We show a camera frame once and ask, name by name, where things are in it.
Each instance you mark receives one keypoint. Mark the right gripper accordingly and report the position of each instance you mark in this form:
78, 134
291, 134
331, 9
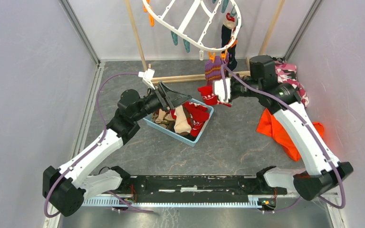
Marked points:
232, 97

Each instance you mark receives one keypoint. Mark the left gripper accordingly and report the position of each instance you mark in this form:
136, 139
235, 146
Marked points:
172, 98

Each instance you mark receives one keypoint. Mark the red white patterned sock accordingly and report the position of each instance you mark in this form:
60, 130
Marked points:
209, 97

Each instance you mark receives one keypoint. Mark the teal clothespin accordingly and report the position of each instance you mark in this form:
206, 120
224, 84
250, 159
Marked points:
187, 45

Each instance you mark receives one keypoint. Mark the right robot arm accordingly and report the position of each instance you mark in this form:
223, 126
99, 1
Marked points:
274, 83

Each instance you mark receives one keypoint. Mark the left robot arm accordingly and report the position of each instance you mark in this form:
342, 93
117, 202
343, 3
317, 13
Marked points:
68, 186

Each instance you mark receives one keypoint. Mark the wooden hanger stand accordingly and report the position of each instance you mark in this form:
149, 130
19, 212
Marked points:
197, 77

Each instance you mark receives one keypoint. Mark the white round sock hanger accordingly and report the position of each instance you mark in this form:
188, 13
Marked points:
200, 20

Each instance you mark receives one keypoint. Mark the tan sock in basket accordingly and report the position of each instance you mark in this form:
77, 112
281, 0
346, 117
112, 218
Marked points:
163, 119

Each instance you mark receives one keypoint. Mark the cream white sock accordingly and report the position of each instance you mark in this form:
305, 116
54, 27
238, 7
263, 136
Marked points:
181, 126

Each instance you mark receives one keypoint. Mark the black hanging sock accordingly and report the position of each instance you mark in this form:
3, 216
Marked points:
227, 28

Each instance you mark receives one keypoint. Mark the red sock in basket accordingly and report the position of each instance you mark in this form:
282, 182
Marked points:
197, 115

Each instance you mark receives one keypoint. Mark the light blue laundry basket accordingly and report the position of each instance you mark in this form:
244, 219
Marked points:
188, 139

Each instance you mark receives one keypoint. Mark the purple striped hanging sock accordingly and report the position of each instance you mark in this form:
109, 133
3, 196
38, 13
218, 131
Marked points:
213, 70

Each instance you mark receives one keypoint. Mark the orange clothespin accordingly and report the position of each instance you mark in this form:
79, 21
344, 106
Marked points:
223, 55

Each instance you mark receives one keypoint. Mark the orange cloth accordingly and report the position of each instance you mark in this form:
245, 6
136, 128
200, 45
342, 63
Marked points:
269, 126

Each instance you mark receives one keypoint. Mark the pink camouflage cloth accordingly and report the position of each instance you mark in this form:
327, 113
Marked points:
287, 73

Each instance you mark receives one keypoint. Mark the beige red cuffed sock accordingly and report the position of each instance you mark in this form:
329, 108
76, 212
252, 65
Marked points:
229, 20

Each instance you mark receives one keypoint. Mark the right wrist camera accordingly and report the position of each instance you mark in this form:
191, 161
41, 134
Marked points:
222, 89

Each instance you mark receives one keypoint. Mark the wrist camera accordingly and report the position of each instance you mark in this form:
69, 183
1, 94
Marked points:
147, 77
222, 89

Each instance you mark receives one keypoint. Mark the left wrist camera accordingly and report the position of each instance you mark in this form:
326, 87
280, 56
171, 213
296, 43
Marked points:
147, 77

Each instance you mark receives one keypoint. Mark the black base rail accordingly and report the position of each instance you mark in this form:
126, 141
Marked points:
196, 189

